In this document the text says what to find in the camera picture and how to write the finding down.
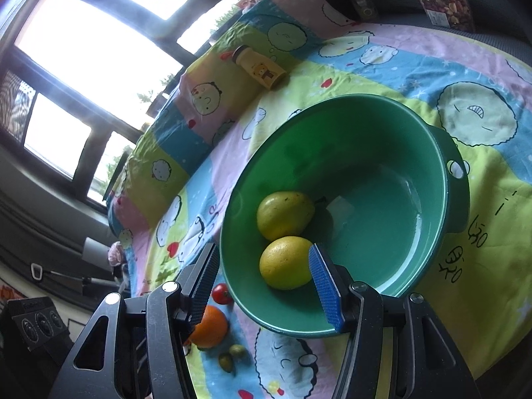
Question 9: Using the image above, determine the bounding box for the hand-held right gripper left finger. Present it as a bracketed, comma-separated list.
[48, 243, 220, 399]

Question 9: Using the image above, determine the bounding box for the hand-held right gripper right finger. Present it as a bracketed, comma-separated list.
[310, 243, 476, 399]

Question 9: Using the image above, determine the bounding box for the red cherry tomato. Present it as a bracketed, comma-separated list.
[212, 283, 234, 305]

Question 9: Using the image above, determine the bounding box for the orange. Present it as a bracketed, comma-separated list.
[185, 305, 230, 350]

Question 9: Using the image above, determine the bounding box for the yellow lemon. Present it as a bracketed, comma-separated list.
[259, 235, 315, 291]

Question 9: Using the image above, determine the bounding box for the yellow-green lemon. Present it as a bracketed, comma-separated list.
[256, 191, 315, 241]

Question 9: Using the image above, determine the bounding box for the green plastic basin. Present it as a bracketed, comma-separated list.
[219, 93, 470, 339]

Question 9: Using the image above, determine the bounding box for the black and white cloth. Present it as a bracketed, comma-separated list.
[112, 264, 131, 296]

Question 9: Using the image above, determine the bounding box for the pink cloth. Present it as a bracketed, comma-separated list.
[108, 241, 127, 267]

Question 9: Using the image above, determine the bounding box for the white cylinder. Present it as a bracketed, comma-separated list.
[81, 237, 119, 267]

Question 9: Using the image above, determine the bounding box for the planter with green plants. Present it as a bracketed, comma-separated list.
[210, 6, 244, 42]
[145, 85, 177, 118]
[100, 145, 134, 200]

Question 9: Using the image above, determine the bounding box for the black device with dials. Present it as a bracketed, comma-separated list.
[6, 297, 71, 352]

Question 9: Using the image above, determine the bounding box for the colourful cartoon bed sheet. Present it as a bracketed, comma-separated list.
[104, 0, 532, 399]

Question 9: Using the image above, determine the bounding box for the yellow cartoon bottle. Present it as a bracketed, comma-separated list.
[231, 44, 287, 91]

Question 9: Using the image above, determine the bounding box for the dark-framed window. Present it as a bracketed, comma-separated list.
[0, 0, 250, 212]

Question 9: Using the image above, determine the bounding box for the clear snack packet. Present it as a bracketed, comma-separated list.
[415, 0, 475, 32]

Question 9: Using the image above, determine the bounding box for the dark teal sofa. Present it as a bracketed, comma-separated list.
[332, 0, 532, 51]

